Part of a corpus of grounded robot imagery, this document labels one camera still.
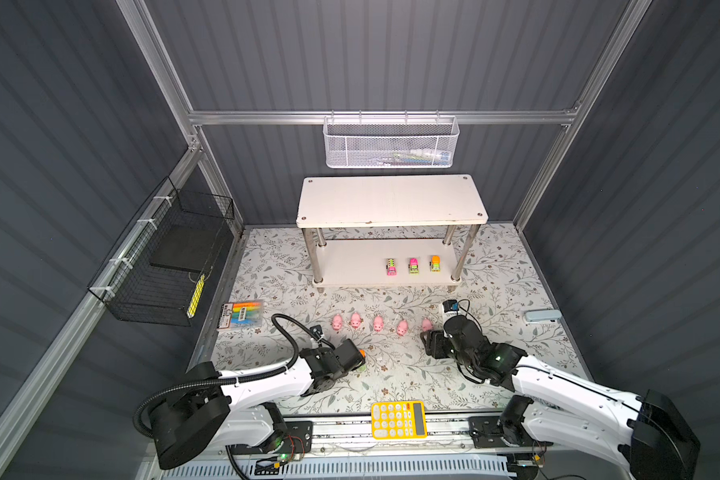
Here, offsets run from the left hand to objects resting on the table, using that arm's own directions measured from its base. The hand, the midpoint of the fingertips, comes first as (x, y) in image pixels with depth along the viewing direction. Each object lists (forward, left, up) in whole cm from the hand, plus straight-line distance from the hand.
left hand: (336, 364), depth 85 cm
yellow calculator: (-15, -16, +1) cm, 22 cm away
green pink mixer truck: (+27, -26, +9) cm, 39 cm away
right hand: (+3, -27, +8) cm, 29 cm away
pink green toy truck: (+27, -18, +9) cm, 34 cm away
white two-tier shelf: (+53, -24, +1) cm, 58 cm away
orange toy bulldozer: (+3, -8, -1) cm, 9 cm away
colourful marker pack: (+17, +30, +2) cm, 35 cm away
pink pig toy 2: (+13, -6, +1) cm, 15 cm away
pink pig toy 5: (+9, -28, +3) cm, 30 cm away
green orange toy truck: (+29, -33, +9) cm, 45 cm away
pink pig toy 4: (+10, -20, +1) cm, 23 cm away
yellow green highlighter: (+8, +31, +27) cm, 42 cm away
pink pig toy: (+12, 0, +2) cm, 13 cm away
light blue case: (+11, -65, +3) cm, 66 cm away
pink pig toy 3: (+11, -13, +2) cm, 17 cm away
